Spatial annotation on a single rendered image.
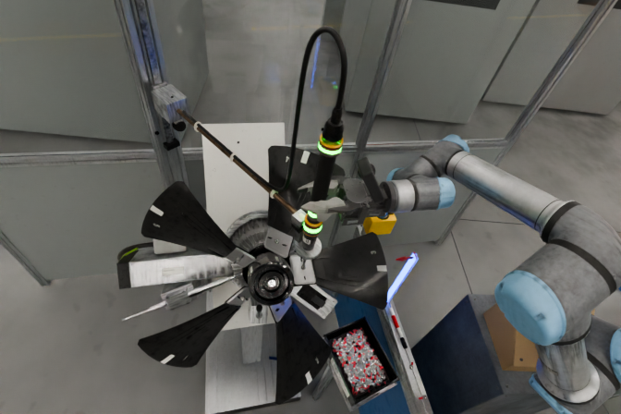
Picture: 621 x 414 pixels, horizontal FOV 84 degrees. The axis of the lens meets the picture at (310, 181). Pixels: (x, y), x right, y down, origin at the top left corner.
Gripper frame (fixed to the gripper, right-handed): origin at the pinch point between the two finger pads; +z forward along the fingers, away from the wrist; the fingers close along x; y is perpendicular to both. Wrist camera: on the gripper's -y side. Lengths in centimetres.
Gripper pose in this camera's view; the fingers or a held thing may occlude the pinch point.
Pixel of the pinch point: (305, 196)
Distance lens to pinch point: 73.2
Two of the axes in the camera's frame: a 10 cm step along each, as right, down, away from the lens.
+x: -1.9, -7.3, 6.5
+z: -9.7, 0.5, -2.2
